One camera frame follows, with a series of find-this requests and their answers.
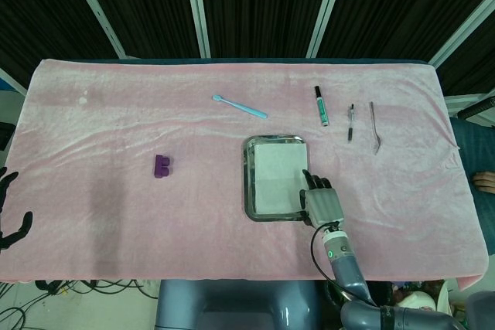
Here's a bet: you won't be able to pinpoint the black floor cables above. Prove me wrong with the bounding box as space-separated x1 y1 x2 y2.
0 278 160 330

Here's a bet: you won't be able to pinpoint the black curtain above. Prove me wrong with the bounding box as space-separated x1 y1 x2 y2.
0 0 495 96

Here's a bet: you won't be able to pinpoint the person's bare hand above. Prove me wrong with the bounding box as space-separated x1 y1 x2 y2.
472 171 495 194

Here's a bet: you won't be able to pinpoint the person's teal trousers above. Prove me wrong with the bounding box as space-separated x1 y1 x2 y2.
449 116 495 281

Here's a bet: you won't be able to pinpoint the pink plush table cloth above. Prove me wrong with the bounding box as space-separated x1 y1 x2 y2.
0 58 488 292

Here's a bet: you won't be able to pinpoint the purple toy building block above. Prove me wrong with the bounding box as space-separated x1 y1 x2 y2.
152 154 176 181

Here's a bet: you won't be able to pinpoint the blue grey robot torso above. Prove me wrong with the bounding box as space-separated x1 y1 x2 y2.
154 279 323 330

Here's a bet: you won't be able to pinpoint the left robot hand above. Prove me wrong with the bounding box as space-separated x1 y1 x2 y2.
0 167 35 254

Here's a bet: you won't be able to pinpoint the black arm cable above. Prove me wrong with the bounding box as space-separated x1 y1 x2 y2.
309 223 378 308

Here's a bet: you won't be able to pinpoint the rectangular metal tray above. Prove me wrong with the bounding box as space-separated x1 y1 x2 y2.
242 134 311 224

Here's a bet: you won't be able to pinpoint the white frame post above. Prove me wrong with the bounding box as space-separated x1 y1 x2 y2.
183 0 212 59
428 0 495 69
60 0 128 60
306 0 351 59

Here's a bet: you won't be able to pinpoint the black ribbed tube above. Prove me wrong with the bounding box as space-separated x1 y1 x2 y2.
457 97 495 121

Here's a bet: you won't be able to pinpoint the light blue toothbrush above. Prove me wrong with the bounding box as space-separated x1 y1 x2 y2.
211 94 269 121

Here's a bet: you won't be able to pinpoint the green white marker pen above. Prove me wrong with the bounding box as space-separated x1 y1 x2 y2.
312 84 330 128

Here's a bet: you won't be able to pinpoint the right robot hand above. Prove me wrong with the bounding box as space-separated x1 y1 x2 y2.
298 169 346 228

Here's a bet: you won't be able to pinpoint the black gel pen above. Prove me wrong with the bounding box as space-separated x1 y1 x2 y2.
346 103 357 143

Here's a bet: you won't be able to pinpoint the metal spoon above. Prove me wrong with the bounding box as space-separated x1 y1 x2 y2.
368 100 384 155

